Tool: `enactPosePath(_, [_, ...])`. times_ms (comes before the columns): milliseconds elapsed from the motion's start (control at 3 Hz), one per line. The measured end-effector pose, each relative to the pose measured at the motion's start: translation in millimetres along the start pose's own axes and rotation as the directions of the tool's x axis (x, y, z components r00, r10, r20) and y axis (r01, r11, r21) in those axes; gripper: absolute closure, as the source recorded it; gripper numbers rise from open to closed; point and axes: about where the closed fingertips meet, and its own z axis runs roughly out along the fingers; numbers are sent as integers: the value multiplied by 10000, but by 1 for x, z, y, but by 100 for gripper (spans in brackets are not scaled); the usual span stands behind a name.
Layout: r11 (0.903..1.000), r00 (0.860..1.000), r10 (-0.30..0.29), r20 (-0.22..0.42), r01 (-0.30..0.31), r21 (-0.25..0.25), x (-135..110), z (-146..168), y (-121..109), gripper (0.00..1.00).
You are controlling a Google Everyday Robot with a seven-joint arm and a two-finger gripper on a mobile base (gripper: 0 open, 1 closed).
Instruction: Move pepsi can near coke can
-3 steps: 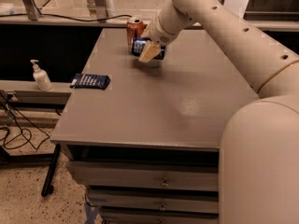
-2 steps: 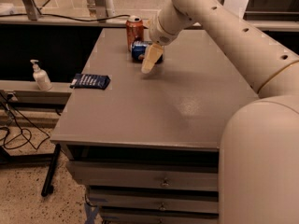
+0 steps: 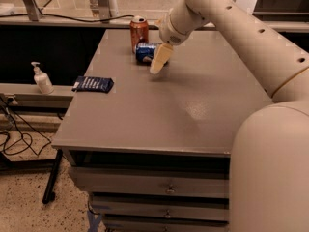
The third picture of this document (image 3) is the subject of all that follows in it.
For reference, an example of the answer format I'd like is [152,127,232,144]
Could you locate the red coke can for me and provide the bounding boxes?
[129,15,149,52]

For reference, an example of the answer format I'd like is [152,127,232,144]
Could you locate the drawer with handle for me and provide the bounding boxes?
[69,167,229,198]
[91,195,229,221]

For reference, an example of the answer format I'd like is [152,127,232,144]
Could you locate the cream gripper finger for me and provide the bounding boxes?
[150,43,173,74]

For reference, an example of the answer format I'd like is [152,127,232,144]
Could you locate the middle drawer with handle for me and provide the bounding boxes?
[91,195,229,221]

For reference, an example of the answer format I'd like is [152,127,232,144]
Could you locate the grey drawer cabinet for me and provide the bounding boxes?
[53,30,270,228]

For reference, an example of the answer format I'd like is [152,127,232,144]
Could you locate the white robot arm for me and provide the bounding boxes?
[150,0,309,232]

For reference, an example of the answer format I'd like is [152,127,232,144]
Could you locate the black cable on ledge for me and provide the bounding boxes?
[0,13,137,24]

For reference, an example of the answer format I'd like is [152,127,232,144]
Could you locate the black metal leg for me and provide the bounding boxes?
[42,150,63,205]

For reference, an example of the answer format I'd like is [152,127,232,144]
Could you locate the blue pepsi can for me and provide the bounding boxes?
[135,43,160,63]

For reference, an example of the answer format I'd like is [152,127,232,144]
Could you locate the white pump bottle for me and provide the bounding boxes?
[31,62,54,94]

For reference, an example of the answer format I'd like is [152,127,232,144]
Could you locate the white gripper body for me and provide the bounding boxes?
[155,0,210,45]

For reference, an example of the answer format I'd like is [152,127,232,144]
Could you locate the dark blue snack bag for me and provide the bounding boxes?
[72,76,114,93]

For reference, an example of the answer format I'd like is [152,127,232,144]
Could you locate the black cable on floor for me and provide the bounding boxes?
[0,94,53,157]

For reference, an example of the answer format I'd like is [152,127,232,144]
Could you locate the top drawer with handle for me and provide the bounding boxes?
[69,167,229,198]

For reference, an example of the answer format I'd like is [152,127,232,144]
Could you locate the bottom drawer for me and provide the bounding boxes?
[103,218,229,232]

